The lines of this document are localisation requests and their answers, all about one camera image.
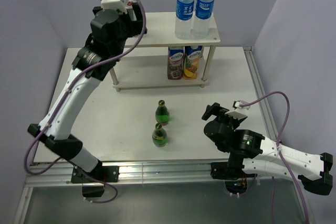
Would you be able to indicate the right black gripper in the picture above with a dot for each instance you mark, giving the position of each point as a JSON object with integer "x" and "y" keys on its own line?
{"x": 217, "y": 110}

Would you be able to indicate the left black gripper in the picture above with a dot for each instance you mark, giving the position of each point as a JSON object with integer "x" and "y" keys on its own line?
{"x": 134, "y": 27}

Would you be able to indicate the green glass bottle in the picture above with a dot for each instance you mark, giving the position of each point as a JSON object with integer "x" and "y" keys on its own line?
{"x": 159, "y": 136}
{"x": 162, "y": 114}

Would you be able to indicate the blue-label water bottle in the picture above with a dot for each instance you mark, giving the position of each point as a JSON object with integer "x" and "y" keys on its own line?
{"x": 183, "y": 21}
{"x": 203, "y": 13}

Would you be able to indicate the silver drink can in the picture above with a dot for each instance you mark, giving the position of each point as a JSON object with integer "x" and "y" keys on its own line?
{"x": 129, "y": 7}

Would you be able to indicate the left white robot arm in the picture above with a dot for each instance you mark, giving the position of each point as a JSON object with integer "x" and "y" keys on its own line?
{"x": 87, "y": 72}

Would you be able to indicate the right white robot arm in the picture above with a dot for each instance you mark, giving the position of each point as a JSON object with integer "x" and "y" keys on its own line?
{"x": 251, "y": 153}

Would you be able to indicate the white two-tier wooden shelf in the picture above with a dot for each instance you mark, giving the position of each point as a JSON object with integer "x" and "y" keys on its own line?
{"x": 146, "y": 65}

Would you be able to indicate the yellow pineapple juice carton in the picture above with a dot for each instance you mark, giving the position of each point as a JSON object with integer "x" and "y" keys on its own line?
{"x": 192, "y": 55}

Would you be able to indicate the purple grape juice carton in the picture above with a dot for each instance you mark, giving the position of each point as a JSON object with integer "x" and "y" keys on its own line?
{"x": 175, "y": 58}

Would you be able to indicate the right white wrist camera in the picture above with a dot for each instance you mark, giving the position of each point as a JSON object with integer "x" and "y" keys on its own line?
{"x": 240, "y": 110}

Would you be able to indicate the aluminium side rail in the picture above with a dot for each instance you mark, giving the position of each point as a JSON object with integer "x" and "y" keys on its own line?
{"x": 271, "y": 128}

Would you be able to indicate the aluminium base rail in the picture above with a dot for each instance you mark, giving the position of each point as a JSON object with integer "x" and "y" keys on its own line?
{"x": 148, "y": 192}

